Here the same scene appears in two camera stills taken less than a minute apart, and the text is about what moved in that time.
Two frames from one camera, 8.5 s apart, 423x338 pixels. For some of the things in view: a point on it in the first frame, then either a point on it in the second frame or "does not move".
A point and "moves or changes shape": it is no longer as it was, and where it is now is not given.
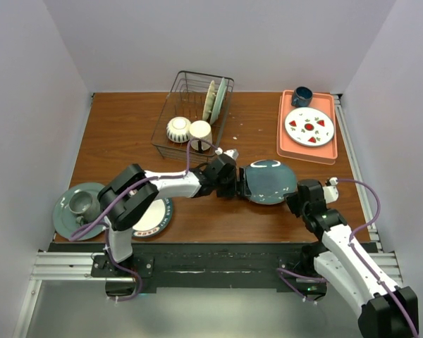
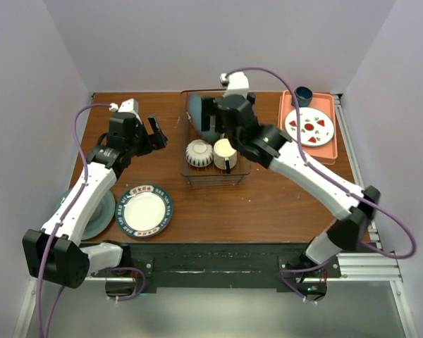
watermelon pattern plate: (309, 127) does not move
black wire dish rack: (195, 117) moves or changes shape
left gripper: (232, 191) → (154, 141)
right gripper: (290, 199) → (209, 108)
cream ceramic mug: (201, 129) moves or changes shape
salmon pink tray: (290, 150) does not move
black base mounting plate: (288, 267) does not move
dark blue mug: (302, 97) does not move
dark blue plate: (269, 180) → (195, 109)
